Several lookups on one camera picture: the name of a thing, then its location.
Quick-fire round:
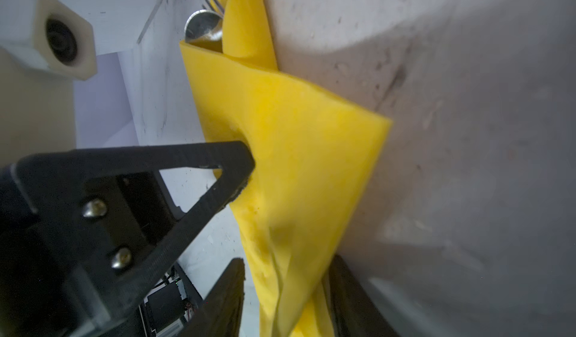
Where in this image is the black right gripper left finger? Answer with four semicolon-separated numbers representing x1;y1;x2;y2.
178;257;245;337

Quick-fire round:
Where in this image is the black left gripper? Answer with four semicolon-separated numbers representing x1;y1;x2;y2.
1;163;149;336

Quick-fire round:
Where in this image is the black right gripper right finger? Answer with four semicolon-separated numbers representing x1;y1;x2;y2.
327;255;398;337

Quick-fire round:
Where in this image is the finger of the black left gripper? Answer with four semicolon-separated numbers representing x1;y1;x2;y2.
15;142;255;290

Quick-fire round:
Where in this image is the silver spoon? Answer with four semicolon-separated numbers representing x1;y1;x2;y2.
184;9;224;44

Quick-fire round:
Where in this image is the silver fork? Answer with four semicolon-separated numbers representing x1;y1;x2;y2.
202;0;225;16

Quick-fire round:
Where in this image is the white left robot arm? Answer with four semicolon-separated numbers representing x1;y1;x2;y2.
1;0;254;336

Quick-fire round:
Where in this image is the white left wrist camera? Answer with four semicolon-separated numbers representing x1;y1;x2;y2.
1;0;98;80

